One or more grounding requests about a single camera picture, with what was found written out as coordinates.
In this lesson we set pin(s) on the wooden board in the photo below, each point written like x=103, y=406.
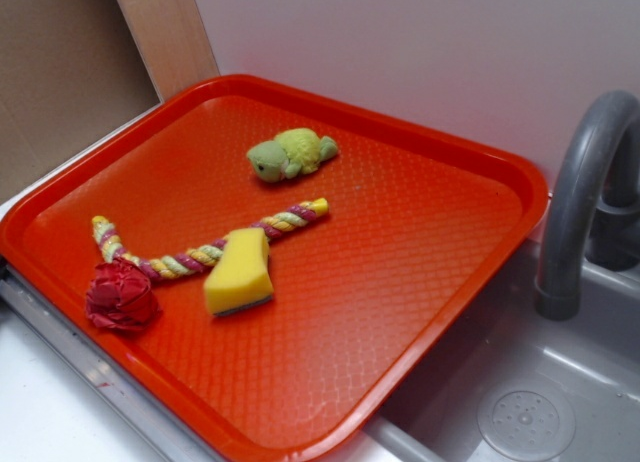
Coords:
x=172, y=41

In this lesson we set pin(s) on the sink drain cover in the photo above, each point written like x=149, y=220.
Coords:
x=526, y=420

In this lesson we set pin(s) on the grey plastic sink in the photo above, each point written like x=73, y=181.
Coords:
x=592, y=359

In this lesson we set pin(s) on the yellow sponge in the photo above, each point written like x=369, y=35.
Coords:
x=240, y=278

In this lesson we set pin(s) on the grey plastic faucet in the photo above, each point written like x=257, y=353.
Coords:
x=594, y=211

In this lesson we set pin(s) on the green plush turtle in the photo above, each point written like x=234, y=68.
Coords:
x=292, y=153

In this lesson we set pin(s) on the red crumpled paper ball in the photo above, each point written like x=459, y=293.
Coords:
x=120, y=297

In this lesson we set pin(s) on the orange plastic tray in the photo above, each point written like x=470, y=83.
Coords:
x=419, y=222

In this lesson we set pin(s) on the multicolour twisted rope toy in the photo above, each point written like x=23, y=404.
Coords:
x=200, y=259

